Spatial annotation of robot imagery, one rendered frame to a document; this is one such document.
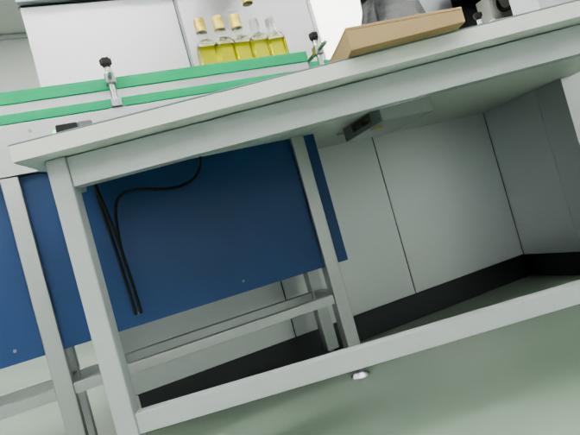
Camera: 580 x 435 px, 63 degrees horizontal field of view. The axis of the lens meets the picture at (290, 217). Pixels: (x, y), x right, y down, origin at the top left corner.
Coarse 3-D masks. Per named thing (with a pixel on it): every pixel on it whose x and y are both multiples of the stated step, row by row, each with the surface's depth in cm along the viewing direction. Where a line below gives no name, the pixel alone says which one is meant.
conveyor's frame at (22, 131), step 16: (192, 96) 128; (96, 112) 119; (112, 112) 121; (128, 112) 122; (0, 128) 112; (16, 128) 113; (32, 128) 114; (48, 128) 115; (0, 144) 112; (0, 160) 111; (0, 176) 111; (16, 176) 112
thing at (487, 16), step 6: (486, 0) 199; (492, 0) 199; (504, 0) 201; (480, 6) 202; (486, 6) 199; (492, 6) 198; (504, 6) 200; (486, 12) 200; (492, 12) 198; (498, 12) 199; (504, 12) 200; (510, 12) 201; (486, 18) 201; (492, 18) 198; (498, 18) 199
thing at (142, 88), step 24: (168, 72) 128; (192, 72) 131; (216, 72) 133; (240, 72) 136; (264, 72) 138; (288, 72) 140; (0, 96) 114; (24, 96) 116; (48, 96) 118; (72, 96) 120; (96, 96) 122; (120, 96) 124; (144, 96) 126; (168, 96) 128; (0, 120) 114; (24, 120) 116
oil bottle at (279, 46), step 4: (272, 32) 153; (276, 32) 153; (280, 32) 153; (268, 36) 152; (272, 36) 152; (276, 36) 152; (280, 36) 153; (284, 36) 153; (272, 40) 152; (276, 40) 152; (280, 40) 153; (284, 40) 153; (272, 44) 152; (276, 44) 152; (280, 44) 153; (284, 44) 153; (272, 48) 152; (276, 48) 152; (280, 48) 152; (284, 48) 153; (276, 52) 152; (280, 52) 152; (284, 52) 153; (288, 52) 153
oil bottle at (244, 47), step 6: (240, 36) 148; (246, 36) 149; (240, 42) 148; (246, 42) 149; (240, 48) 148; (246, 48) 148; (252, 48) 149; (240, 54) 147; (246, 54) 148; (252, 54) 149
